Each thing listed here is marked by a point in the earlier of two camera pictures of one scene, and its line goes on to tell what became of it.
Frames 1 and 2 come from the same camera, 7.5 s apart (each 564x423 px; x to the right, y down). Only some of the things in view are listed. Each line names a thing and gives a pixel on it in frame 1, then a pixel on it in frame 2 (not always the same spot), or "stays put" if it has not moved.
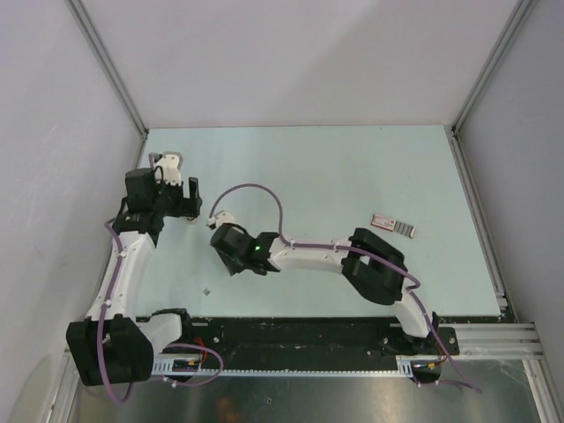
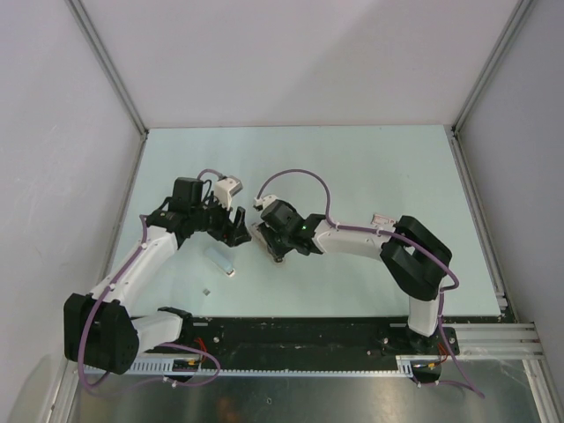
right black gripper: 233,269 -> 276,249
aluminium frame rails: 514,339 stays put
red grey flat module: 392,225 stays put
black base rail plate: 310,337 stays put
